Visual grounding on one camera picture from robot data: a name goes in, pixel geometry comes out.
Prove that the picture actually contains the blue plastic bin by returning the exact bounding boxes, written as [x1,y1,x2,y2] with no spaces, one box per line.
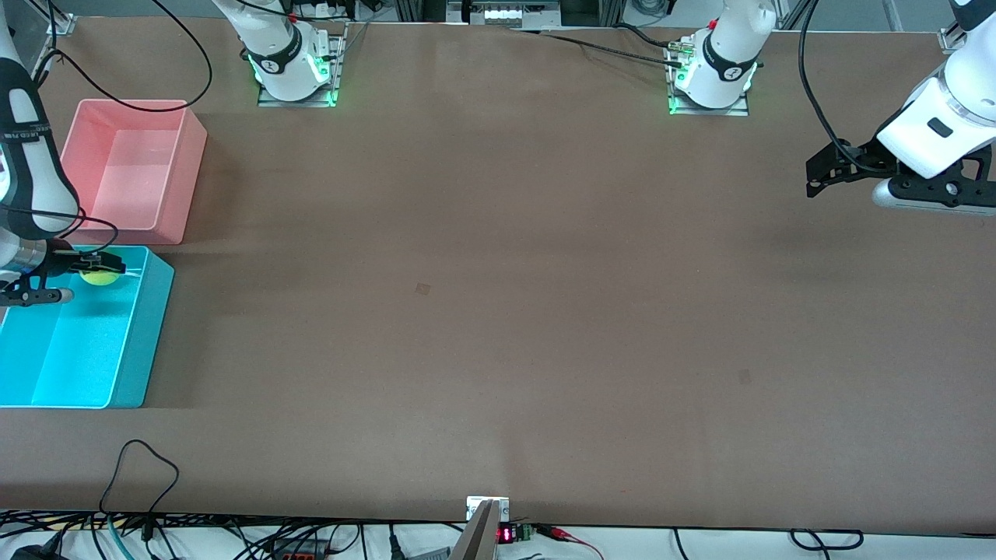
[0,244,175,410]

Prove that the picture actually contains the pink plastic bin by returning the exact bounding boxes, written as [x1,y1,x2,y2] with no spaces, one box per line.
[58,99,209,246]

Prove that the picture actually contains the black power plug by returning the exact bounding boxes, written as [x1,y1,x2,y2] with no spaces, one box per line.
[8,533,67,560]

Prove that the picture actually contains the grey box with lights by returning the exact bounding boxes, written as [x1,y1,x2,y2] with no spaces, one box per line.
[465,2,561,26]

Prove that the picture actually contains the black right camera bracket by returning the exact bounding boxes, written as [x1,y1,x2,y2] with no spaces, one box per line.
[0,274,65,308]

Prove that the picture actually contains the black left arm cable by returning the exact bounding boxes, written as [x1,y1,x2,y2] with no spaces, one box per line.
[798,0,884,173]

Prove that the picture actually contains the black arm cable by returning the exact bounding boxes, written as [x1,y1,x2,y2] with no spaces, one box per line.
[798,0,884,173]
[0,0,213,269]

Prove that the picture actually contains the thin black looped cable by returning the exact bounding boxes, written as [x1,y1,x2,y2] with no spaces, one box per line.
[100,439,180,539]

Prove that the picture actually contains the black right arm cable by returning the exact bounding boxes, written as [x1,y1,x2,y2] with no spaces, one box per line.
[0,0,213,269]

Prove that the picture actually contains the short black base cable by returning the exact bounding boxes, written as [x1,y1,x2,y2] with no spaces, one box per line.
[613,22,693,54]

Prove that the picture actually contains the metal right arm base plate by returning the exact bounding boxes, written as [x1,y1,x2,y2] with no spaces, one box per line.
[257,33,347,108]

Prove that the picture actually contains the teal cable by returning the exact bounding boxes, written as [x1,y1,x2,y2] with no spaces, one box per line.
[107,515,133,560]

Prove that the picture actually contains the long black base cable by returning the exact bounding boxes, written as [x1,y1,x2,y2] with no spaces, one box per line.
[506,28,686,68]

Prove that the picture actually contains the black oval coiled cable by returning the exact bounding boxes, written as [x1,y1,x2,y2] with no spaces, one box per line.
[790,529,864,551]

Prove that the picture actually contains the small metal clamp bracket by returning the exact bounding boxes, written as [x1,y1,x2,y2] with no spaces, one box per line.
[466,495,510,522]

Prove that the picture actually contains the red clip lead wires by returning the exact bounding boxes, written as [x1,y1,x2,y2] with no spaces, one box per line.
[535,524,606,560]

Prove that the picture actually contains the grey camera mount bar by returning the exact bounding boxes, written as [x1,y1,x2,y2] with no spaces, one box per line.
[450,499,500,560]

